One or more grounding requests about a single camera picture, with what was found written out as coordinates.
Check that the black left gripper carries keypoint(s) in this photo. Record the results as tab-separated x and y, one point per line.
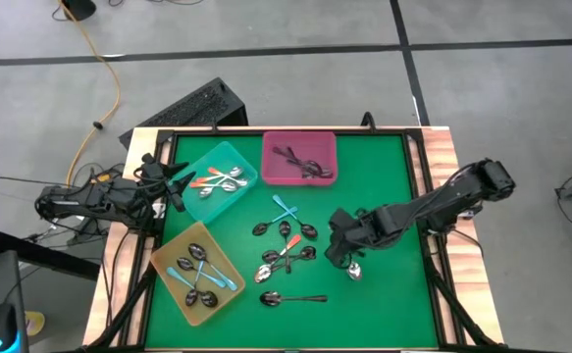
160	181

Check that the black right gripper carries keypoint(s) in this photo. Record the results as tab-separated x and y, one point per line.
354	233

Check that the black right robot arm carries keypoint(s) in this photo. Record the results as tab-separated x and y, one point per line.
442	201

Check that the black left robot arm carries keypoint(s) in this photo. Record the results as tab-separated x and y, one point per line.
94	201

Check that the teal translucent plastic bin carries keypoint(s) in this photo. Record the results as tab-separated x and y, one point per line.
211	208

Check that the black computer case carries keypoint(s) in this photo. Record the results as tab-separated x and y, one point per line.
192	110

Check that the green table mat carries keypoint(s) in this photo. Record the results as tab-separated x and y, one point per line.
388	304

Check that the large foreground steel spoon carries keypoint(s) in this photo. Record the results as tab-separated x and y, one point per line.
271	298

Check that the amber translucent plastic bin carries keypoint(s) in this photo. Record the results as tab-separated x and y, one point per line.
172	257

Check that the pink plastic bin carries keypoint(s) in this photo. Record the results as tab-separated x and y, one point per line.
315	142

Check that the black round stand base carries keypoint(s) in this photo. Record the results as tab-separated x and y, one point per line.
78	7

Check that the yellow round sticker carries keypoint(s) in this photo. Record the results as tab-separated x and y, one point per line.
37	321

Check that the black table frame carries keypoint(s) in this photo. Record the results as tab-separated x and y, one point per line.
164	136

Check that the black frame strut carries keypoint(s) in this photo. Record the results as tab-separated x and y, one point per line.
454	305
127	308

